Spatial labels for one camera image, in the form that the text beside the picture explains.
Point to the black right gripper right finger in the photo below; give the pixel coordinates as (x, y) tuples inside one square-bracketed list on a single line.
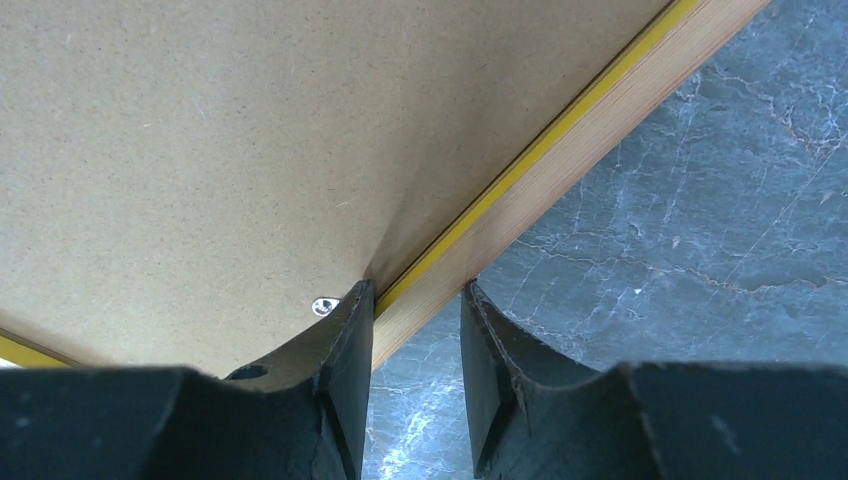
[(534, 413)]

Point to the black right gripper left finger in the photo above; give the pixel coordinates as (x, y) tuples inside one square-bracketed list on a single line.
[(298, 412)]

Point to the brown cardboard backing board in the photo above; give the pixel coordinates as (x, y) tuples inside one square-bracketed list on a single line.
[(265, 166)]

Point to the metal turn clip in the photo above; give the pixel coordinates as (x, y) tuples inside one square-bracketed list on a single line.
[(323, 306)]

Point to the yellow wooden picture frame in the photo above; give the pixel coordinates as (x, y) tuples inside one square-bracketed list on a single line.
[(563, 152)]

